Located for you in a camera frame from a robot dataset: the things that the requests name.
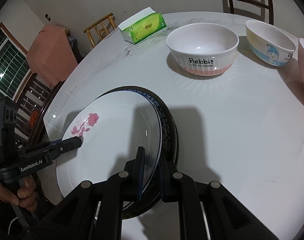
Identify bamboo chair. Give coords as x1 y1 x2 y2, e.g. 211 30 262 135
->
83 13 117 48

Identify green tissue box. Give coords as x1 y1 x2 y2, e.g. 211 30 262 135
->
118 7 167 44

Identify small blue floral plate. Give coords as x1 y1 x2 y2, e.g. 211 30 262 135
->
122 87 174 205

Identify white pink Rabbit bowl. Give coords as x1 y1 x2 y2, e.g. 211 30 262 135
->
166 23 240 76

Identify large blue floral plate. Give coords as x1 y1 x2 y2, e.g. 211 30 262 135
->
99 86 180 219

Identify yellow blue cartoon bowl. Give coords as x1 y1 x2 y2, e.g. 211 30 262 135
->
245 20 295 67

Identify white plate pink flowers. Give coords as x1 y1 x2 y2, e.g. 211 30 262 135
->
56 90 162 197

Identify left hand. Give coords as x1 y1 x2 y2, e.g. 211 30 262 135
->
0 175 37 212

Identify dark wooden side chair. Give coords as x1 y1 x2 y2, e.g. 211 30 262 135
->
15 73 63 147

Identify window with grille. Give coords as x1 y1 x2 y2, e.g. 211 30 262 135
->
0 23 31 100

